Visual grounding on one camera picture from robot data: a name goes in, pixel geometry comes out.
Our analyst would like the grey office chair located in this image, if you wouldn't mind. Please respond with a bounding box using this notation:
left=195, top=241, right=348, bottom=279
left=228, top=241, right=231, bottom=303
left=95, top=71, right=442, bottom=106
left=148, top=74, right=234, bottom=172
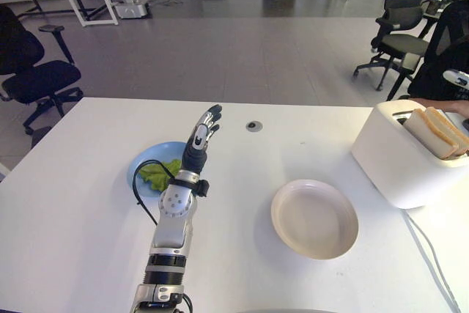
left=352, top=0, right=440, bottom=102

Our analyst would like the blue plate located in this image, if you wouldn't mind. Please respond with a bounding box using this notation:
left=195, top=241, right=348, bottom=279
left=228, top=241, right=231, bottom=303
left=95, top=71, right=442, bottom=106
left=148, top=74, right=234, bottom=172
left=126, top=141, right=188, bottom=199

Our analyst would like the cream plate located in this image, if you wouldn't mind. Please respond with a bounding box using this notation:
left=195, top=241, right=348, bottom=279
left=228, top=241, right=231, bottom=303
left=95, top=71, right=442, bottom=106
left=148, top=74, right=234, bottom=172
left=270, top=179, right=361, bottom=261

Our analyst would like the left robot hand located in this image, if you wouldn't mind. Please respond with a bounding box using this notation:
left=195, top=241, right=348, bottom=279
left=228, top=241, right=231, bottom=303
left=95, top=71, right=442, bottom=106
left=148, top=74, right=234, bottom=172
left=181, top=104, right=224, bottom=176

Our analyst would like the person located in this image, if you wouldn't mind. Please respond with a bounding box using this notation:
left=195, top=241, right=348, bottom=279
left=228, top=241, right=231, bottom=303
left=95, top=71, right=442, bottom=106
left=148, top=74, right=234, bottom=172
left=407, top=38, right=469, bottom=115

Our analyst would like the black cable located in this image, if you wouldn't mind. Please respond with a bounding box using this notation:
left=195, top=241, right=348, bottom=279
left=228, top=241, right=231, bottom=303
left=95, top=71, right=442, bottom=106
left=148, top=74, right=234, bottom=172
left=132, top=159, right=181, bottom=226

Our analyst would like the bread slice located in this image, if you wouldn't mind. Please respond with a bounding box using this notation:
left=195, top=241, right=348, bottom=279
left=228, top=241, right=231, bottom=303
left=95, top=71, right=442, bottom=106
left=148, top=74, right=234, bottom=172
left=402, top=108, right=459, bottom=161
left=424, top=106, right=469, bottom=159

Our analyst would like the white cord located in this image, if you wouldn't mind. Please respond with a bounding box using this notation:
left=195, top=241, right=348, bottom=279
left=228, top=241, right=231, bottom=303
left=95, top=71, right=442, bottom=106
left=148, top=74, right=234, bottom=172
left=402, top=208, right=463, bottom=313

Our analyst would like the cream toaster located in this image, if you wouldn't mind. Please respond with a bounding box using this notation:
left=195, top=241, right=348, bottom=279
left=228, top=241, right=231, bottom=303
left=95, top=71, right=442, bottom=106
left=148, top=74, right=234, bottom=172
left=350, top=98, right=469, bottom=210

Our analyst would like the green lettuce leaf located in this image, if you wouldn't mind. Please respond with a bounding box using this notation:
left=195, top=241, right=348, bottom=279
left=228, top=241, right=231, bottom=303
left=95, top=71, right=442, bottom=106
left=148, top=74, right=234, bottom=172
left=139, top=158, right=183, bottom=194

